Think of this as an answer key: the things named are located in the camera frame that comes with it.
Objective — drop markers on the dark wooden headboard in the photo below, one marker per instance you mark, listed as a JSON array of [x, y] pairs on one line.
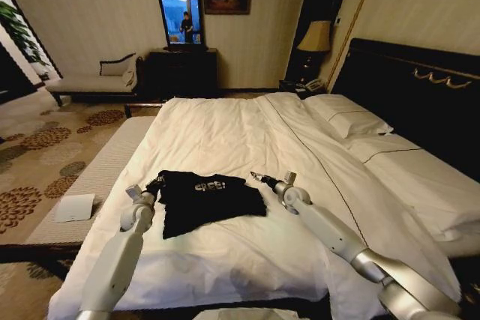
[[420, 110]]

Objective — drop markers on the dark framed mirror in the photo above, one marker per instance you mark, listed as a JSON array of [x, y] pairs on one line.
[[180, 9]]

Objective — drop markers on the table lamp with beige shade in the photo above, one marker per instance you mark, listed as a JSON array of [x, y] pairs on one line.
[[315, 37]]

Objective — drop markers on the white duvet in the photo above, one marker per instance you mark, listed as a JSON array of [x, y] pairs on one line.
[[225, 136]]

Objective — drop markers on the person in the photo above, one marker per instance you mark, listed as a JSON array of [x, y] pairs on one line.
[[186, 26]]

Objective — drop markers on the dark wooden dresser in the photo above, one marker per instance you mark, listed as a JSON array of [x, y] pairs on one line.
[[182, 72]]

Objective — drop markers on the white robot front shell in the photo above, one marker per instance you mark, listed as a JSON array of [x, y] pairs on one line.
[[247, 314]]

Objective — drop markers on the gold headboard ornament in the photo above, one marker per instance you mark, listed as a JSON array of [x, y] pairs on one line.
[[438, 79]]

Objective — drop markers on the cream chaise longue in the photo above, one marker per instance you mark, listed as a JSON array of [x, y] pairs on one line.
[[90, 84]]

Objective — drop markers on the wall switch plate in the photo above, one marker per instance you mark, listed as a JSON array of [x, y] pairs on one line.
[[338, 20]]

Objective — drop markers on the dark nightstand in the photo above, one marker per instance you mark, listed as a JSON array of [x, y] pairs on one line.
[[292, 85]]

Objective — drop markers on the green leafy plant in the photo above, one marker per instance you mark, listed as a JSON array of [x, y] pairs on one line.
[[20, 31]]

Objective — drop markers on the white paper sheet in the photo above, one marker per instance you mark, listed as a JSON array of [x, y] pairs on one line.
[[75, 208]]

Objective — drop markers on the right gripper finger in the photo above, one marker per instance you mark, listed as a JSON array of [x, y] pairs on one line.
[[259, 180], [255, 174]]

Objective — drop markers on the pale striped bed bench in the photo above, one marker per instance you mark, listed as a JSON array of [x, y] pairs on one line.
[[112, 155]]

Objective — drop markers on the black printed T-shirt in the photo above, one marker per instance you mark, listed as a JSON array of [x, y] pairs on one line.
[[213, 207]]

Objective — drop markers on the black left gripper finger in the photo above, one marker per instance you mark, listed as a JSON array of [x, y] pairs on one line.
[[162, 178]]

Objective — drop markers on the white pillow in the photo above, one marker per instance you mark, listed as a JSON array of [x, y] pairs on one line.
[[347, 114]]

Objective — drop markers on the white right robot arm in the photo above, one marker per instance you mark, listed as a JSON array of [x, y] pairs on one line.
[[330, 226]]

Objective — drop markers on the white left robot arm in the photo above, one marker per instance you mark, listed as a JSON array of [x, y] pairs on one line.
[[112, 256]]

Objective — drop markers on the white desk telephone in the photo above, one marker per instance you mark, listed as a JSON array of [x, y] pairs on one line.
[[314, 84]]

